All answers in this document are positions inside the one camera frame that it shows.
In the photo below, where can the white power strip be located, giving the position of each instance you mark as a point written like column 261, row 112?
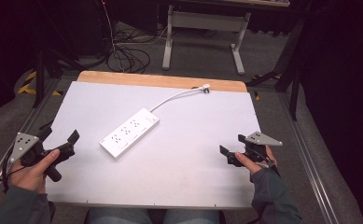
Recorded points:
column 129, row 132

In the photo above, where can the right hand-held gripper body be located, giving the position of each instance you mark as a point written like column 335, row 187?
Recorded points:
column 262, row 139

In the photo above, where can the person's leg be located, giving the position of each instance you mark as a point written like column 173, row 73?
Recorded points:
column 120, row 216
column 191, row 216

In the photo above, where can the person's right hand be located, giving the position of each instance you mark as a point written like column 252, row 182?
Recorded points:
column 253, row 164

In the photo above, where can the black tripod stand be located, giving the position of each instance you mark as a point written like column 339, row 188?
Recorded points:
column 40, row 71

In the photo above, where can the person's left hand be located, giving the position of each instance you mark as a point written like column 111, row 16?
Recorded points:
column 30, row 175

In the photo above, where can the white metal table frame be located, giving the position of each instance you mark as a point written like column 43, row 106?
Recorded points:
column 207, row 21

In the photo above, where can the white power plug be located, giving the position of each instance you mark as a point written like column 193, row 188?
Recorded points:
column 206, row 88

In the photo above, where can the white table mat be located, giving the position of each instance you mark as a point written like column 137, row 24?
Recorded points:
column 176, row 168

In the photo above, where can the person's left leg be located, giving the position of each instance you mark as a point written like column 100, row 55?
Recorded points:
column 120, row 216

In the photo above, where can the person's right leg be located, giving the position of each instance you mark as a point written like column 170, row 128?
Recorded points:
column 191, row 216

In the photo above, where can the aluminium floor rail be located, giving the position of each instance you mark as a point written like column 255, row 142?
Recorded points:
column 11, row 149
column 309, row 155

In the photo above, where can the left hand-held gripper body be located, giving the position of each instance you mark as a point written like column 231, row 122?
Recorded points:
column 23, row 145

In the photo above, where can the yellow black floor tape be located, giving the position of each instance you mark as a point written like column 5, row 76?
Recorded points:
column 28, row 86

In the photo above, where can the black metal stand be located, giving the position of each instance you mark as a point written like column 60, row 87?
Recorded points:
column 289, row 71

